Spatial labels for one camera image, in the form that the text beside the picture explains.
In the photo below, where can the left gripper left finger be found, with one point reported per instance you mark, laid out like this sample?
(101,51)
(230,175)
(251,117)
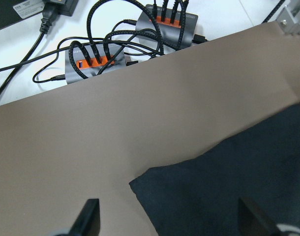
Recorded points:
(88,220)

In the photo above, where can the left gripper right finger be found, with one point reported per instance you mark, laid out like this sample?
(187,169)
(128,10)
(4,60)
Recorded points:
(253,221)

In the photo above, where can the black t-shirt with logo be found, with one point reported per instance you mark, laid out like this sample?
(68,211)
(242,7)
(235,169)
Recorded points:
(199,197)

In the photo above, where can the grey orange usb hub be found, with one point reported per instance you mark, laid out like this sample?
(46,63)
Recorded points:
(92,70)
(170,31)

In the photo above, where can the black power adapter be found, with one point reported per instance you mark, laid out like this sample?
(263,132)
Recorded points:
(29,8)

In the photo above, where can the aluminium frame post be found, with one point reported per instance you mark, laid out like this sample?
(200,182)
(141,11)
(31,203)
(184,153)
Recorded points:
(289,18)

